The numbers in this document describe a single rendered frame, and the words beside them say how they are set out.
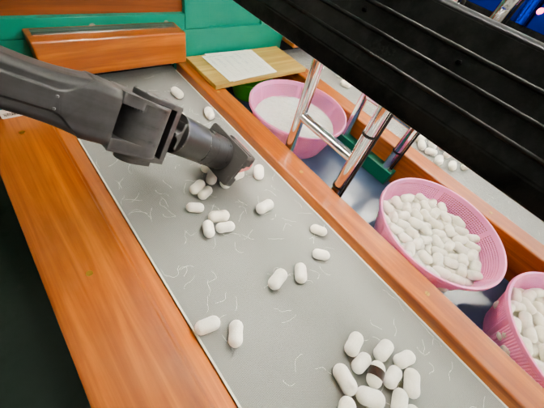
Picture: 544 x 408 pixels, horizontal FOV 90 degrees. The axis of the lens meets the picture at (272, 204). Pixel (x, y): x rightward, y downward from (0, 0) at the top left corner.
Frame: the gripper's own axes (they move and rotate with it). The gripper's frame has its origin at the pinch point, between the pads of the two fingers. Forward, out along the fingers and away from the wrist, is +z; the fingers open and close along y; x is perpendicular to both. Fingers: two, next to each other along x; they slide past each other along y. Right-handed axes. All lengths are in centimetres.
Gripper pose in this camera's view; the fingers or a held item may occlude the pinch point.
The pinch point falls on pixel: (247, 165)
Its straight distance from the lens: 55.6
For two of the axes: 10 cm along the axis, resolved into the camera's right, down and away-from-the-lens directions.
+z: 4.4, 1.1, 8.9
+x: -6.5, 7.3, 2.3
